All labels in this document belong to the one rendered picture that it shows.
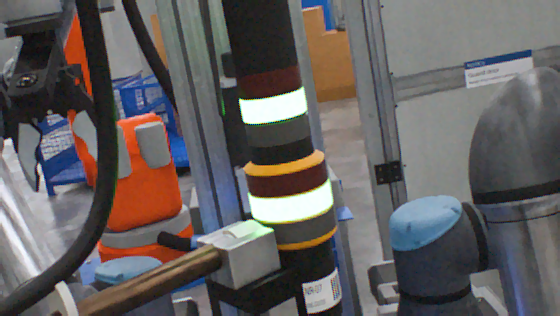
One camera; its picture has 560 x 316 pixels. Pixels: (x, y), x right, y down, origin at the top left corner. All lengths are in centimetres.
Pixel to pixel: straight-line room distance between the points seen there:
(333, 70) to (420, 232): 853
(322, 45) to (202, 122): 839
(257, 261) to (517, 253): 51
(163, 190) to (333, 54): 564
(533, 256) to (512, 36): 155
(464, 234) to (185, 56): 55
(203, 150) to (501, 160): 62
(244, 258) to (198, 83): 92
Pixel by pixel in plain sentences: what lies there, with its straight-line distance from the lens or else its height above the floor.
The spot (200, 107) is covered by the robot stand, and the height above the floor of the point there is 148.
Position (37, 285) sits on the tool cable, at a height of 157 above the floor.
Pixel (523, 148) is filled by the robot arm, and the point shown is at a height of 145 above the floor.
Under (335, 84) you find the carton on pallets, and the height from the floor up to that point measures 19.
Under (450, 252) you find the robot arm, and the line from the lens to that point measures 118.
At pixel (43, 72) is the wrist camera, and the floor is 162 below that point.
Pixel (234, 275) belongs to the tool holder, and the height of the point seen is 154.
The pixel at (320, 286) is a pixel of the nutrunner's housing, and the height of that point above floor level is 151.
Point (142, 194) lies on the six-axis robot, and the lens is 434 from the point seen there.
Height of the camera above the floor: 167
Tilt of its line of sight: 13 degrees down
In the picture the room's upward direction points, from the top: 12 degrees counter-clockwise
